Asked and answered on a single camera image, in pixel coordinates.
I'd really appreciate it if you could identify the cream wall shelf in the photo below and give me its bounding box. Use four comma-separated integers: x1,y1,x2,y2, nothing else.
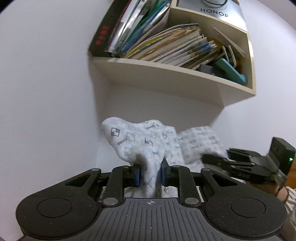
87,0,257,107

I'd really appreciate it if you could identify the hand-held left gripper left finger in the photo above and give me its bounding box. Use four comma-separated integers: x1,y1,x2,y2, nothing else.
64,164,141,207

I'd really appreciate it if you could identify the white patterned shirt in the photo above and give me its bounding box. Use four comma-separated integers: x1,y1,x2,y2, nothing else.
100,116,230,199

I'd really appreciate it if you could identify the person's right forearm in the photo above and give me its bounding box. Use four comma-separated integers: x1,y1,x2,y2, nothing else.
275,185,296,241

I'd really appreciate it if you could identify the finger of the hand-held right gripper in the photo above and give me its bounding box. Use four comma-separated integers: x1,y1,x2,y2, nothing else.
227,149,262,164
202,153,255,172

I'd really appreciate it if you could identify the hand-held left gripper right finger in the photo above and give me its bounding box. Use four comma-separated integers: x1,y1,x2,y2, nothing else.
161,159,239,207

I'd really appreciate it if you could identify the white printed box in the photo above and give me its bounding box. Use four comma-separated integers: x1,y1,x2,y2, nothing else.
176,0,248,32

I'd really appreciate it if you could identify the row of books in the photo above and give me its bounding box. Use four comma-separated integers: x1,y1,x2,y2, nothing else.
88,0,246,70

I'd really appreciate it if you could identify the teal plastic tool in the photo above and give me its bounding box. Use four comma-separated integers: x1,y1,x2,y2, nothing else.
212,57,248,85

